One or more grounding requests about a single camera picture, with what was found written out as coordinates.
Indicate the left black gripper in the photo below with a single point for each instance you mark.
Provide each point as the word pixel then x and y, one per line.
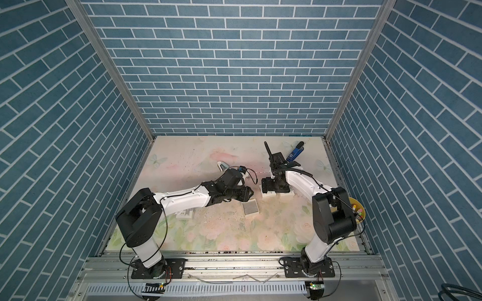
pixel 245 194

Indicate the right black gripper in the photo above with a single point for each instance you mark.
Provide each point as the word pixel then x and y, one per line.
pixel 267 185

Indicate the white bow gift box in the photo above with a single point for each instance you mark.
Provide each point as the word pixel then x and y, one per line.
pixel 269 195
pixel 185 215

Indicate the white bow box lid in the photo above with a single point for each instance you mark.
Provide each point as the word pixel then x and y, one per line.
pixel 286 195

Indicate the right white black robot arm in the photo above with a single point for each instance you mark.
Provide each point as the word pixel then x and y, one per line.
pixel 333 217

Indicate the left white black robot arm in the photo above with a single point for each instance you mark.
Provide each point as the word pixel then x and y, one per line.
pixel 139 217

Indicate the blue black stapler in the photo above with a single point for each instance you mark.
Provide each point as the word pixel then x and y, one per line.
pixel 296 152

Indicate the yellow pen cup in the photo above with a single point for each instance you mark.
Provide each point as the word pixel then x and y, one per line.
pixel 359 210

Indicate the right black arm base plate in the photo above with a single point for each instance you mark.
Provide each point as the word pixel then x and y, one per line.
pixel 298 267

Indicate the aluminium front rail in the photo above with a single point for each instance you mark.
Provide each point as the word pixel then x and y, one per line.
pixel 228 268

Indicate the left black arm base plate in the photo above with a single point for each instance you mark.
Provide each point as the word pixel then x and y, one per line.
pixel 158 269

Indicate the black cable bundle corner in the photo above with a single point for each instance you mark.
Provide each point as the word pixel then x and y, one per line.
pixel 453 292

